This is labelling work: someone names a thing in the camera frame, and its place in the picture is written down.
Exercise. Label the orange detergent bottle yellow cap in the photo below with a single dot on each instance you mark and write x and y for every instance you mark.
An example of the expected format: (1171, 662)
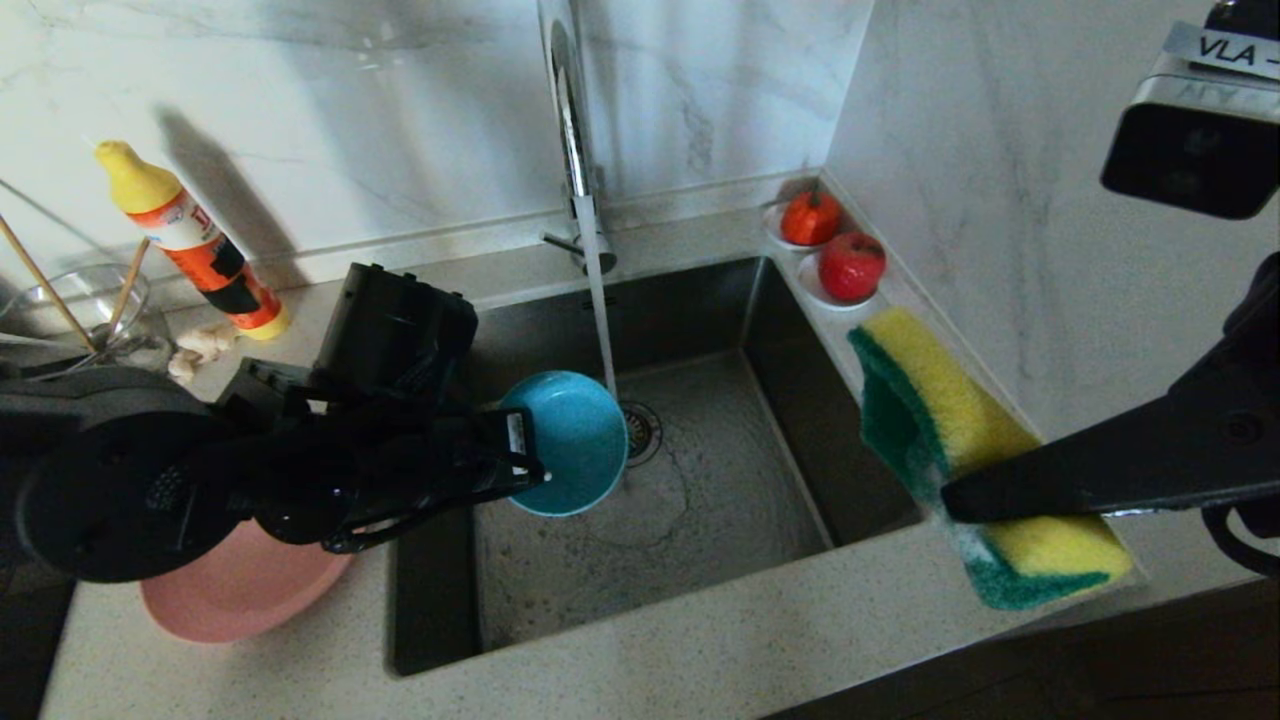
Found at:
(200, 245)

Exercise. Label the red apple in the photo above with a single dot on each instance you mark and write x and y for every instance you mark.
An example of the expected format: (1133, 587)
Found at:
(850, 268)

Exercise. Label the chrome faucet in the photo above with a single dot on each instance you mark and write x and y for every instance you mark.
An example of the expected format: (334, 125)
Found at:
(572, 130)

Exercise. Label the wooden chopstick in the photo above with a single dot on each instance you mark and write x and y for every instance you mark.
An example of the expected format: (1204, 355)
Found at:
(128, 290)
(50, 285)

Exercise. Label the red tomato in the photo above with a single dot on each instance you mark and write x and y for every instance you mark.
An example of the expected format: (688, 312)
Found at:
(808, 222)

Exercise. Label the garlic bulb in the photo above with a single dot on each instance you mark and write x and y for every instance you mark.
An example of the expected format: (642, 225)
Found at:
(205, 345)

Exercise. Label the teal blue bowl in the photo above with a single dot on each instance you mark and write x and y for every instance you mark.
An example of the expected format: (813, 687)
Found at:
(575, 440)

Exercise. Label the black induction cooktop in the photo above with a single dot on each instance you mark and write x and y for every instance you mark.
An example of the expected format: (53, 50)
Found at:
(30, 650)

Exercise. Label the metal sink drain strainer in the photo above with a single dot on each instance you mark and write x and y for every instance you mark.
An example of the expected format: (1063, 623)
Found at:
(645, 435)

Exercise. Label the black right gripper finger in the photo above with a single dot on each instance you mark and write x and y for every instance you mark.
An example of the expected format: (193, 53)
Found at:
(1150, 460)

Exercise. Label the pink round plate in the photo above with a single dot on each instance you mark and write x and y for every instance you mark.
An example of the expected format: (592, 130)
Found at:
(230, 600)

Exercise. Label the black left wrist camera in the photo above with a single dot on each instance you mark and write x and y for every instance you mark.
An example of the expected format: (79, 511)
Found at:
(390, 330)

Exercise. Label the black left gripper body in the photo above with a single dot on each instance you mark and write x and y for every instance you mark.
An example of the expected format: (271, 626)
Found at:
(380, 460)

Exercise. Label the yellow sponge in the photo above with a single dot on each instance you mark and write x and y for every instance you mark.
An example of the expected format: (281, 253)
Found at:
(950, 400)

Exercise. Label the stainless steel sink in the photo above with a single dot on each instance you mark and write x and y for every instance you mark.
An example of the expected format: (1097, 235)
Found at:
(700, 560)

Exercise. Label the small white dish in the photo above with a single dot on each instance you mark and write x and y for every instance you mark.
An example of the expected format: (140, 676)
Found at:
(812, 290)
(770, 232)

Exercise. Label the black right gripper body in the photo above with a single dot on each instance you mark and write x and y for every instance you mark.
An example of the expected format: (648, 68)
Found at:
(1260, 300)

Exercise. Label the clear glass pot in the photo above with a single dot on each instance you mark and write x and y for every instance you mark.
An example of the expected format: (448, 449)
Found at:
(140, 320)

